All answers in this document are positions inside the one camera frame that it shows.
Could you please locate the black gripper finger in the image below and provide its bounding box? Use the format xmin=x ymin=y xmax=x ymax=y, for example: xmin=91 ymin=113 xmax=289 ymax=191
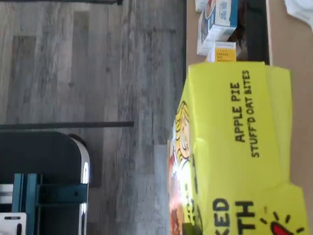
xmin=182 ymin=221 xmax=205 ymax=235

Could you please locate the white granola box yellow label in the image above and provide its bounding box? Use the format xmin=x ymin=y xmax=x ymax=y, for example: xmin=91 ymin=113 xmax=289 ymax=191
xmin=206 ymin=40 xmax=238 ymax=63

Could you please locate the black metal rod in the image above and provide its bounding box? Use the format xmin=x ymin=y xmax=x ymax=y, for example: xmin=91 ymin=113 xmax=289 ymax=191
xmin=0 ymin=120 xmax=135 ymax=130
xmin=84 ymin=0 xmax=123 ymax=6

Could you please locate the black table silver edge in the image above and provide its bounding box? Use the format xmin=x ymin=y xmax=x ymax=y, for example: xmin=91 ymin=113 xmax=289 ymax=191
xmin=0 ymin=131 xmax=91 ymax=235

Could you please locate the white plastic plate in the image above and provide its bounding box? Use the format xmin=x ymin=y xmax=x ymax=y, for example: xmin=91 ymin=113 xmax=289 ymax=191
xmin=0 ymin=212 xmax=27 ymax=235

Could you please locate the granola bag red label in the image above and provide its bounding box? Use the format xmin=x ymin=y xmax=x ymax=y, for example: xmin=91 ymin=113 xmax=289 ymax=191
xmin=284 ymin=0 xmax=313 ymax=27

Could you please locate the teal metal frame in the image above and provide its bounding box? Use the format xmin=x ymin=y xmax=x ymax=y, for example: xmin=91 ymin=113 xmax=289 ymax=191
xmin=12 ymin=173 xmax=89 ymax=235

